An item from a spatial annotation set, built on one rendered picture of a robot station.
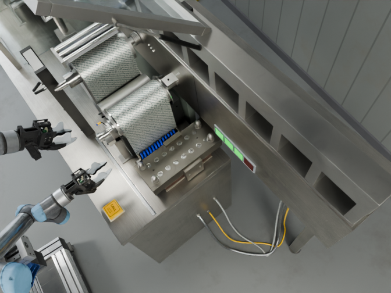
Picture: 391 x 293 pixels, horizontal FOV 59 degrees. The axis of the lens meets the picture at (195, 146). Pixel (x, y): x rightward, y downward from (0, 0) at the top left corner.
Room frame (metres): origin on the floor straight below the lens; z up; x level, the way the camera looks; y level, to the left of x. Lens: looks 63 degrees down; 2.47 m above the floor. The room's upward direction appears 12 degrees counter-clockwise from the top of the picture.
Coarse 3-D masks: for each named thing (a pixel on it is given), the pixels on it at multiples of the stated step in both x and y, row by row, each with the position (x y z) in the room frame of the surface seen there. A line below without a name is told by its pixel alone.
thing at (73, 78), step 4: (68, 72) 1.02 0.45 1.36; (72, 72) 1.01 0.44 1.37; (76, 72) 1.01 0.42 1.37; (64, 76) 1.00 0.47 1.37; (68, 76) 1.00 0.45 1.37; (72, 76) 1.00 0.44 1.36; (76, 76) 1.00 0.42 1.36; (80, 76) 1.00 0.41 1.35; (68, 80) 0.98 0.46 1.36; (72, 80) 0.98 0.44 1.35; (76, 80) 0.99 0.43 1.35; (80, 80) 0.99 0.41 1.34; (72, 84) 0.97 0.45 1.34; (76, 84) 0.98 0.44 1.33
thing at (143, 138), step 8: (168, 112) 0.84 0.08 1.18; (152, 120) 0.81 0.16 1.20; (160, 120) 0.82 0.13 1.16; (168, 120) 0.84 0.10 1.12; (144, 128) 0.78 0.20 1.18; (152, 128) 0.80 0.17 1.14; (160, 128) 0.81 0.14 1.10; (168, 128) 0.83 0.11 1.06; (136, 136) 0.76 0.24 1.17; (144, 136) 0.78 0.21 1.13; (152, 136) 0.79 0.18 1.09; (160, 136) 0.81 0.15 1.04; (136, 144) 0.75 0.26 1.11; (144, 144) 0.77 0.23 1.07; (152, 144) 0.79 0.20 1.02
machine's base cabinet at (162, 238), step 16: (224, 176) 0.66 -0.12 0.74; (192, 192) 0.56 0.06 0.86; (208, 192) 0.61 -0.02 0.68; (224, 192) 0.65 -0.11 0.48; (176, 208) 0.52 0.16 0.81; (192, 208) 0.55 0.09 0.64; (208, 208) 0.60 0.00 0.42; (224, 208) 0.65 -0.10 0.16; (160, 224) 0.47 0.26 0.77; (176, 224) 0.50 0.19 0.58; (192, 224) 0.53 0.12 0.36; (144, 240) 0.42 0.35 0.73; (160, 240) 0.44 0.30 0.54; (176, 240) 0.47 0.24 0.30; (160, 256) 0.41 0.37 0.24
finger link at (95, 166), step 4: (92, 164) 0.69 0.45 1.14; (96, 164) 0.70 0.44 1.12; (100, 164) 0.70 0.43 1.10; (104, 164) 0.70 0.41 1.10; (92, 168) 0.68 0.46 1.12; (96, 168) 0.69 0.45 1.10; (100, 168) 0.69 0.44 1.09; (88, 172) 0.67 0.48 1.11; (92, 172) 0.67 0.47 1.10; (96, 172) 0.67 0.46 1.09
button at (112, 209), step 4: (108, 204) 0.57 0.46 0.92; (112, 204) 0.57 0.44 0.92; (116, 204) 0.57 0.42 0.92; (104, 208) 0.56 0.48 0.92; (108, 208) 0.55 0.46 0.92; (112, 208) 0.55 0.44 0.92; (116, 208) 0.55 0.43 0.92; (120, 208) 0.54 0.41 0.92; (108, 212) 0.53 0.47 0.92; (112, 212) 0.53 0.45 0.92; (116, 212) 0.53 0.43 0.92; (120, 212) 0.53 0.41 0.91; (108, 216) 0.52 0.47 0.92; (112, 216) 0.51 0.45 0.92
